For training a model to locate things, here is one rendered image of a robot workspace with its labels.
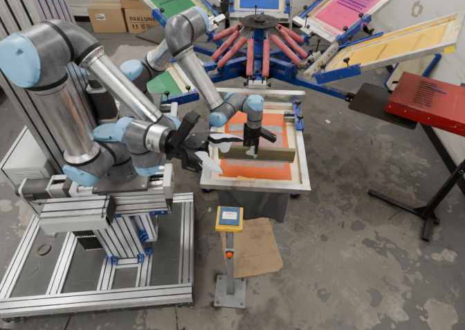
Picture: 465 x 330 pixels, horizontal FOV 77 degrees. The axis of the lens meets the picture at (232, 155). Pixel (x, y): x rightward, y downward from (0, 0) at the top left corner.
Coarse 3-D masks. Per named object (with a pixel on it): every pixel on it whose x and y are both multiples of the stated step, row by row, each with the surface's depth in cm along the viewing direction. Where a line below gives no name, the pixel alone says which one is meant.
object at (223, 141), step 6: (210, 138) 80; (216, 138) 79; (222, 138) 79; (228, 138) 80; (234, 138) 80; (240, 138) 80; (210, 144) 81; (216, 144) 81; (222, 144) 82; (228, 144) 82; (222, 150) 83; (228, 150) 84
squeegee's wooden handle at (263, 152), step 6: (234, 150) 155; (240, 150) 154; (246, 150) 154; (258, 150) 153; (264, 150) 153; (270, 150) 153; (276, 150) 153; (282, 150) 153; (288, 150) 153; (294, 150) 153; (222, 156) 159; (228, 156) 158; (234, 156) 158; (240, 156) 158; (246, 156) 157; (252, 156) 157; (258, 156) 157; (264, 156) 156; (270, 156) 156; (276, 156) 156; (282, 156) 155; (288, 156) 155; (294, 156) 155
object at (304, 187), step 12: (264, 108) 210; (276, 108) 209; (288, 108) 208; (300, 132) 186; (300, 144) 179; (300, 156) 171; (300, 168) 165; (204, 180) 158; (216, 180) 158; (228, 180) 158; (288, 192) 156; (300, 192) 156
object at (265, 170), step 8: (264, 120) 201; (272, 120) 201; (280, 120) 201; (280, 136) 189; (264, 144) 184; (272, 144) 184; (280, 144) 184; (288, 144) 184; (256, 168) 169; (264, 168) 169; (272, 168) 169; (280, 168) 169; (288, 168) 169; (256, 176) 165; (264, 176) 165; (272, 176) 165; (280, 176) 165; (288, 176) 165
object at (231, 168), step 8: (240, 112) 207; (232, 120) 201; (240, 120) 201; (240, 136) 189; (232, 144) 184; (240, 144) 184; (224, 160) 174; (232, 160) 174; (224, 168) 169; (232, 168) 169; (240, 168) 169; (248, 168) 169; (224, 176) 165; (232, 176) 165; (248, 176) 165
